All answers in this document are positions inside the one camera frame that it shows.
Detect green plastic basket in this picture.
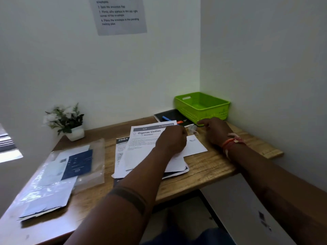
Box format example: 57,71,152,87
174,92,231,125

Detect black notebook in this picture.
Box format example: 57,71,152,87
153,109,195,127

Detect person's left hand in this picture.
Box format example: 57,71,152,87
155,125,188,156

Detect person's right hand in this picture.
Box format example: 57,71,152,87
197,117,233,148

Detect dark blue booklet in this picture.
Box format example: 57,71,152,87
61,149,93,181

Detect artificial plant in white pot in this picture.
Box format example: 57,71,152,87
43,103,85,142

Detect person's right forearm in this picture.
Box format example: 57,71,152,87
224,141,327,245

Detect red thread bracelet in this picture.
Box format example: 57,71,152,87
221,133,247,160

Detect grey instruction sheet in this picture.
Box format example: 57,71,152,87
88,0,148,36

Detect clear plastic bag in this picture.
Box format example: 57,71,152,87
17,138,106,220

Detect printed paper sheet black header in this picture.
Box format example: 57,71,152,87
111,136,190,179

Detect black forearm band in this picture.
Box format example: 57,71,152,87
107,186,148,216

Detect white panel with label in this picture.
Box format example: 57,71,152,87
200,173,297,245

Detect printed paper sheet grey header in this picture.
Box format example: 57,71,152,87
124,120,187,173

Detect person's left forearm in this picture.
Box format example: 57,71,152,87
64,146,180,245

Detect white paper sheet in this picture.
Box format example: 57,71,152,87
41,144,90,189

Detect white envelope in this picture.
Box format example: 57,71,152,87
178,135,208,158

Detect person's blue trousers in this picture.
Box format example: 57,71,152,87
141,226,236,245

